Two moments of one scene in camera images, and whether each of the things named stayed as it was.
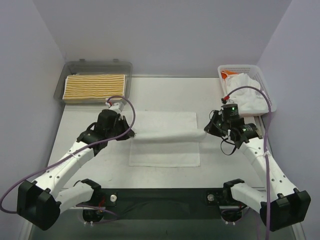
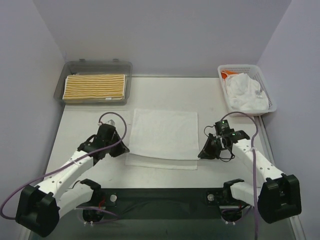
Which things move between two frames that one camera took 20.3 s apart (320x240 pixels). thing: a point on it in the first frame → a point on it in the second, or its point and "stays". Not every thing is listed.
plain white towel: (166, 139) stays
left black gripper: (124, 126) → (116, 144)
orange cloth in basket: (224, 74) stays
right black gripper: (213, 124) → (211, 144)
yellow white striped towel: (94, 87) stays
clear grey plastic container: (95, 82) stays
